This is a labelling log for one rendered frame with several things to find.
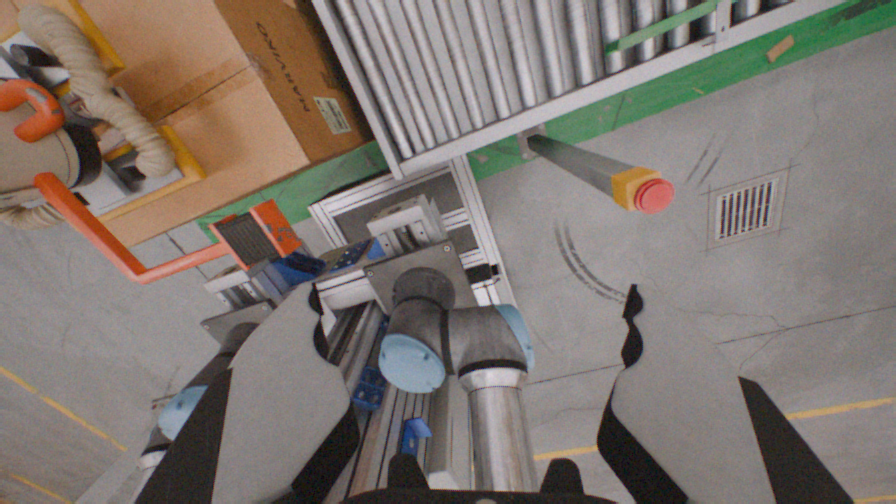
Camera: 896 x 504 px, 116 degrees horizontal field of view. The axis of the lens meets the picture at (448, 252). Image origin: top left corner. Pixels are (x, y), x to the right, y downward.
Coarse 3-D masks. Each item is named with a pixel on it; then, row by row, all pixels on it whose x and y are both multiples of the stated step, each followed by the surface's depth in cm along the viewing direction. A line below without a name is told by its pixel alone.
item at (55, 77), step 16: (48, 0) 41; (64, 0) 41; (80, 16) 42; (16, 32) 43; (96, 32) 43; (16, 48) 41; (32, 48) 42; (96, 48) 44; (112, 48) 45; (32, 64) 43; (48, 64) 44; (112, 64) 45; (48, 80) 46; (64, 80) 46
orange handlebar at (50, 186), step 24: (0, 96) 36; (24, 96) 36; (48, 96) 37; (48, 120) 38; (48, 192) 42; (72, 216) 44; (96, 240) 46; (120, 264) 48; (168, 264) 47; (192, 264) 47
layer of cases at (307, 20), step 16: (0, 0) 84; (16, 0) 84; (32, 0) 83; (80, 0) 83; (288, 0) 81; (304, 0) 89; (0, 16) 86; (16, 16) 85; (304, 16) 85; (0, 32) 87; (320, 32) 93; (320, 48) 89; (336, 64) 98; (336, 80) 94; (352, 96) 103; (352, 112) 98; (368, 128) 109
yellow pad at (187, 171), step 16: (160, 128) 49; (128, 144) 50; (176, 144) 50; (112, 160) 51; (128, 160) 51; (176, 160) 51; (192, 160) 52; (128, 176) 50; (144, 176) 52; (176, 176) 52; (192, 176) 52; (144, 192) 54; (160, 192) 54; (112, 208) 56; (128, 208) 56
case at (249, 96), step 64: (128, 0) 51; (192, 0) 51; (256, 0) 64; (128, 64) 56; (192, 64) 55; (256, 64) 56; (320, 64) 85; (192, 128) 61; (256, 128) 60; (320, 128) 72; (192, 192) 67; (256, 192) 100
